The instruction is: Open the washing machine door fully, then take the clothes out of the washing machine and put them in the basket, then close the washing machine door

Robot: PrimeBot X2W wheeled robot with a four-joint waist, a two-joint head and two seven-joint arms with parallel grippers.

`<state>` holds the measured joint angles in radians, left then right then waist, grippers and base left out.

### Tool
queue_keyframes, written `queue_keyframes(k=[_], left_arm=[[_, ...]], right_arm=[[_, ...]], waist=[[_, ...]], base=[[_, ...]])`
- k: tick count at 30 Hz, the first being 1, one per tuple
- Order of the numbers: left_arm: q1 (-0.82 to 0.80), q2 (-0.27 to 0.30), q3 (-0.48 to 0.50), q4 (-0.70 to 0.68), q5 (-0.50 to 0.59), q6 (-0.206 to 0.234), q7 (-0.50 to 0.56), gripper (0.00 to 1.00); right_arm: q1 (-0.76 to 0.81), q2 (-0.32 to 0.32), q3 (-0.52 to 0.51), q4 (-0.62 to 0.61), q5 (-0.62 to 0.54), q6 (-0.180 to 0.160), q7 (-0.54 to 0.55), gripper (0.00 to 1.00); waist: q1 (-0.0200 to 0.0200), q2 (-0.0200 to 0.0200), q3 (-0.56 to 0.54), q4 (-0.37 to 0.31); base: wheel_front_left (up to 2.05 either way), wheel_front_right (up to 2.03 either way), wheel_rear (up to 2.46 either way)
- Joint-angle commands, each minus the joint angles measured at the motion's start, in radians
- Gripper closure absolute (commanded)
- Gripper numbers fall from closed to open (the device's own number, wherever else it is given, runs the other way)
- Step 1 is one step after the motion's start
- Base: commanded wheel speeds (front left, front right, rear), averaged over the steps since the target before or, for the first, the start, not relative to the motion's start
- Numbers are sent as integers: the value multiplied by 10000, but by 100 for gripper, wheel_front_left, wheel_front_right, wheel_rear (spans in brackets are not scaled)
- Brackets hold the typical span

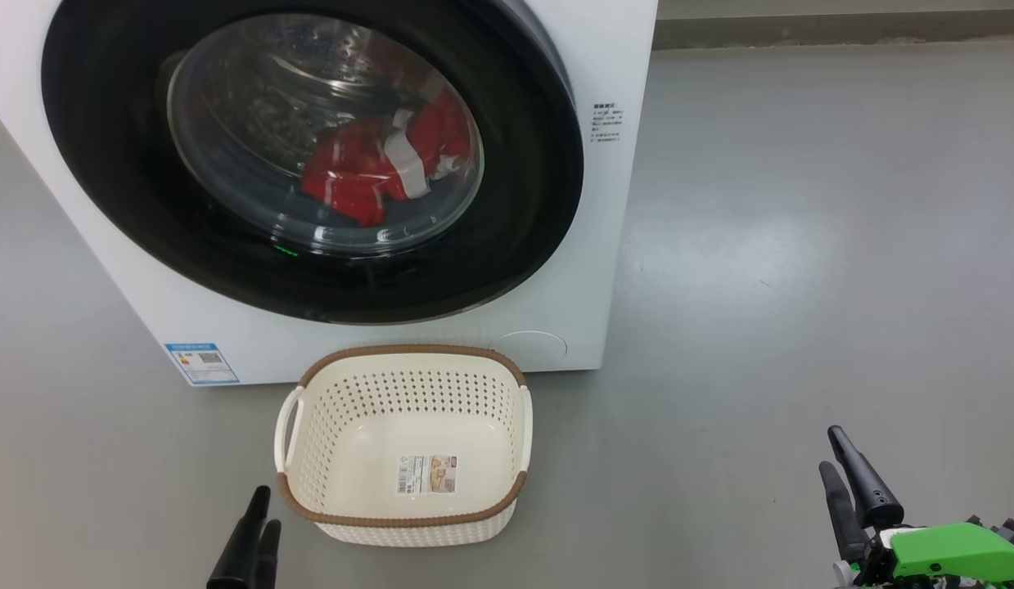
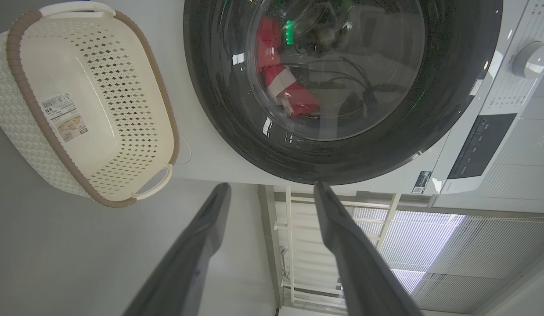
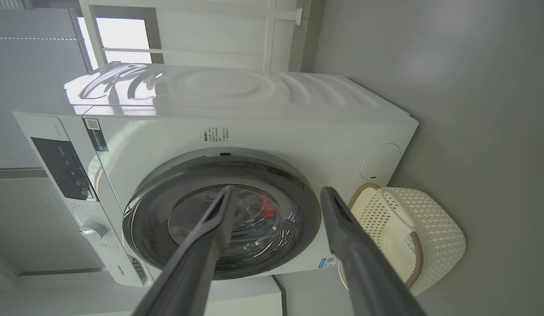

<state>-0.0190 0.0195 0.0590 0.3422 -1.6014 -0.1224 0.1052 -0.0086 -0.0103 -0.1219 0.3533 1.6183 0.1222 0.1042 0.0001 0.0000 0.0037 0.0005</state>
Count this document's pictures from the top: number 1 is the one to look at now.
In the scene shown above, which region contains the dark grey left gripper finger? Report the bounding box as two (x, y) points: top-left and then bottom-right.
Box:
(208, 485), (272, 589)
(255, 520), (282, 589)

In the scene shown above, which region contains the blue energy label sticker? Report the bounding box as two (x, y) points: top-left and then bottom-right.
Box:
(164, 342), (240, 385)

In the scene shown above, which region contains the dark round glass washer door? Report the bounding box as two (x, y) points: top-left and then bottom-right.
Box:
(40, 0), (585, 326)

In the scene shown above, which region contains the red and white garment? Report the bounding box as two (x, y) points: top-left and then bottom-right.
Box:
(300, 88), (472, 228)

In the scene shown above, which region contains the cream perforated basket brown rim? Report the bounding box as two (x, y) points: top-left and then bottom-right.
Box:
(274, 344), (533, 547)

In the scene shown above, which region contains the product label sticker with barcode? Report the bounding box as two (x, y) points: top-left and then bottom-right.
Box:
(394, 455), (458, 496)

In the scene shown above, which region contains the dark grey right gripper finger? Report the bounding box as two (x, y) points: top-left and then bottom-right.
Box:
(819, 462), (870, 562)
(828, 425), (904, 529)

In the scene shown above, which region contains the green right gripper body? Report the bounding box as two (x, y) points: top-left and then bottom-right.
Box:
(834, 524), (1014, 589)

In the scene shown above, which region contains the round white filter cover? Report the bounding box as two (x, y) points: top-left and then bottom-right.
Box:
(488, 330), (569, 362)

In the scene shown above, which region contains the white front-load washing machine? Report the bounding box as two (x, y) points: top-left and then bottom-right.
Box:
(0, 0), (659, 387)

